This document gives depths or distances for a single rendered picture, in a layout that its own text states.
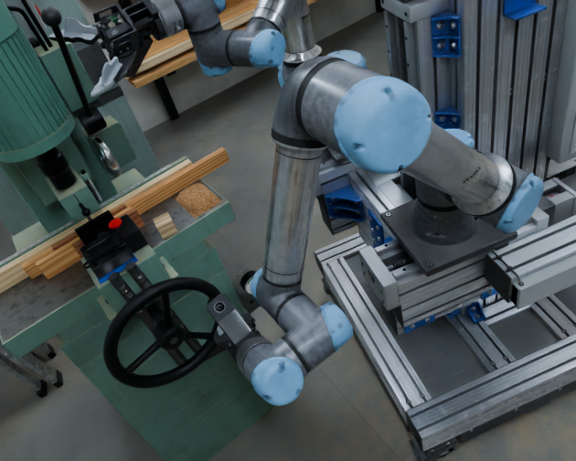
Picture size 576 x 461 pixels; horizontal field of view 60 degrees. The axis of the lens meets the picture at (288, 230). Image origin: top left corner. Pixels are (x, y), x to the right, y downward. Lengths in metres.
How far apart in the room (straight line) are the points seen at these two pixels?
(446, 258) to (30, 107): 0.91
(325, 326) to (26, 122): 0.71
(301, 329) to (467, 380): 0.90
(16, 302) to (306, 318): 0.75
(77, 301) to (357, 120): 0.84
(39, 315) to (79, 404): 1.08
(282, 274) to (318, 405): 1.07
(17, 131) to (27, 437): 1.49
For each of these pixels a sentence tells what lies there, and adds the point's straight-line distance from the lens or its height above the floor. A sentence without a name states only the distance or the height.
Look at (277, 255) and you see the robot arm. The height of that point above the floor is 1.05.
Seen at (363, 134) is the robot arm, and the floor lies 1.32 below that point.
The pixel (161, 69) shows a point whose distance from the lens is 3.23.
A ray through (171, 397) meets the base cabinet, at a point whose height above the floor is 0.41.
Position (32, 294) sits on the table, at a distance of 1.34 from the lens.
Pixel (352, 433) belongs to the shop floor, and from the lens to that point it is 1.84.
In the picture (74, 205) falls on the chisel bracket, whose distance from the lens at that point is 1.27.
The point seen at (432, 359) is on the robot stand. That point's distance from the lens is 1.71.
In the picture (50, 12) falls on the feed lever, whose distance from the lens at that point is 1.09.
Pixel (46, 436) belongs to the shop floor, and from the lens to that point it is 2.32.
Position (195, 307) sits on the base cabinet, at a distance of 1.41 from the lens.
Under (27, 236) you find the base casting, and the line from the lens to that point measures 1.75.
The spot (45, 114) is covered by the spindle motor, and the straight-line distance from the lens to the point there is 1.15.
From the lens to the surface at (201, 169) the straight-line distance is 1.40.
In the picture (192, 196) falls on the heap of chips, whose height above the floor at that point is 0.93.
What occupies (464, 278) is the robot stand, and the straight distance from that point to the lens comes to 1.28.
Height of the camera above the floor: 1.66
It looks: 41 degrees down
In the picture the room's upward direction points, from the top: 18 degrees counter-clockwise
